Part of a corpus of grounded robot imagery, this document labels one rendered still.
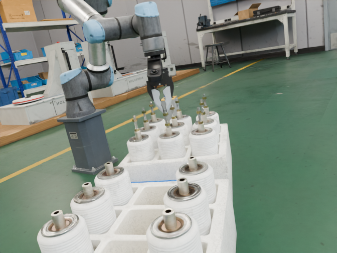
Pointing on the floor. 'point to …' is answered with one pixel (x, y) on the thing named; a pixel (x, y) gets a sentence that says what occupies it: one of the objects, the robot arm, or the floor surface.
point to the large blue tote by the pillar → (8, 95)
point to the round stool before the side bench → (217, 54)
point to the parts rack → (10, 27)
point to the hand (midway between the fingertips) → (164, 109)
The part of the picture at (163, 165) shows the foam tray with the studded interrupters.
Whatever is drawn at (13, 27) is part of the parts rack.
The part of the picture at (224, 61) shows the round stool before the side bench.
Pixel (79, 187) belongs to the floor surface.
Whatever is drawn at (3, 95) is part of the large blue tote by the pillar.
